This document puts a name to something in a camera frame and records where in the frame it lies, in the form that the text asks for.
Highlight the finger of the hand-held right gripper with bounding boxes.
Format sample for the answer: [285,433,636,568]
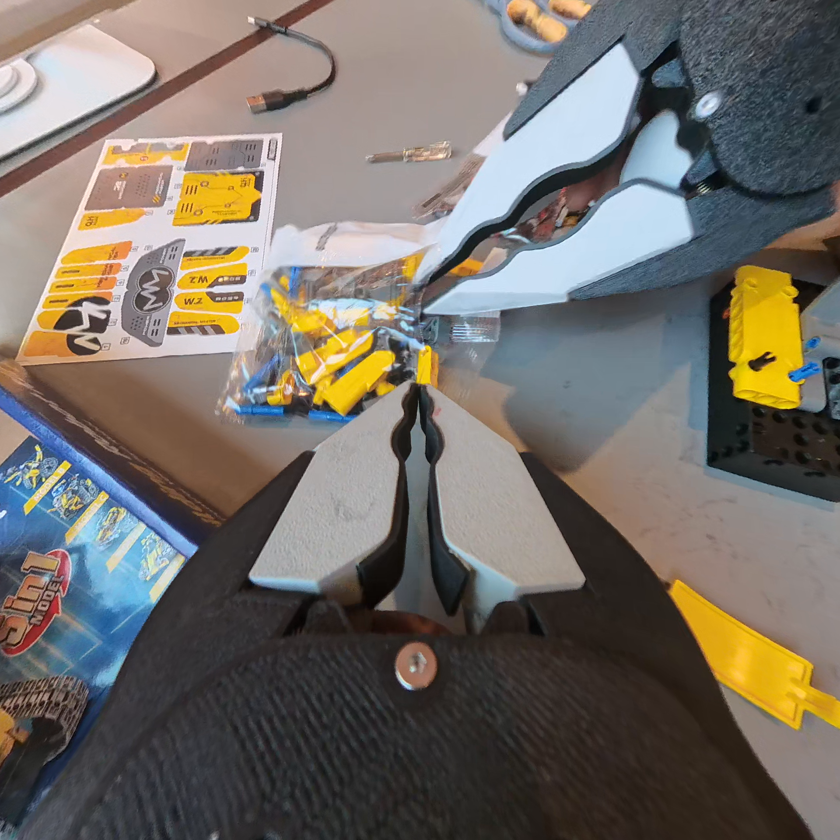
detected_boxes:
[419,42,645,284]
[423,108,698,317]

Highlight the clear bag yellow grey parts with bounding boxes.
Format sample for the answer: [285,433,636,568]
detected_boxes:
[217,222,503,421]

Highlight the clear bag black red parts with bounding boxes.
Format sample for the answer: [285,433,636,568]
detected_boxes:
[412,154,592,253]

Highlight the blue cardboard kit box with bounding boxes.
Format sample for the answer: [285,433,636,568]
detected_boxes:
[0,360,224,828]

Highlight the yellow black sticker sheet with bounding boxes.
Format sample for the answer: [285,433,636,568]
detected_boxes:
[14,133,284,365]

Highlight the yellow black brick assembly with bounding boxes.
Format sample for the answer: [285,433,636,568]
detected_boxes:
[705,266,840,503]

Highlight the grey desk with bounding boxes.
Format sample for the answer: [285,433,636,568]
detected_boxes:
[0,0,840,840]

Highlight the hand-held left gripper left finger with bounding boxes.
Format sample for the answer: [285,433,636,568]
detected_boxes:
[248,382,421,610]

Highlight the yellow curved arc beam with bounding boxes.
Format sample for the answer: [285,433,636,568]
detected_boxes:
[666,581,840,729]

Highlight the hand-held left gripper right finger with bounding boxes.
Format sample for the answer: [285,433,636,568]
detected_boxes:
[420,384,588,634]

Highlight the small clear-handled screwdriver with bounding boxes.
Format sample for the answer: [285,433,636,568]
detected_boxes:
[365,141,452,164]

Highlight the wooden document stand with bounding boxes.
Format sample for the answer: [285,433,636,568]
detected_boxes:
[0,23,158,161]

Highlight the black usb cable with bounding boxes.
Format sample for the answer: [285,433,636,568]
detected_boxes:
[246,16,337,116]

